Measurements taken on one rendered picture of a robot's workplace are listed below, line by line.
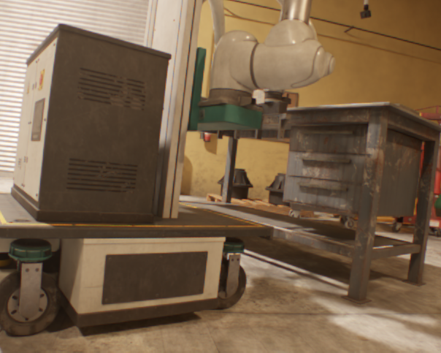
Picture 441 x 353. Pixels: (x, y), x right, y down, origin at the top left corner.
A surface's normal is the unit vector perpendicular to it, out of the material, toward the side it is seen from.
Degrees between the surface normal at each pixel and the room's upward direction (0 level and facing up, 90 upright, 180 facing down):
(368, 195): 90
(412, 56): 90
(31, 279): 90
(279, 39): 77
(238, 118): 90
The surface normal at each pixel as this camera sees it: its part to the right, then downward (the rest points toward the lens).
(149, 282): 0.57, 0.07
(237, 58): -0.45, -0.08
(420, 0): 0.20, 0.04
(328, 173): -0.78, -0.08
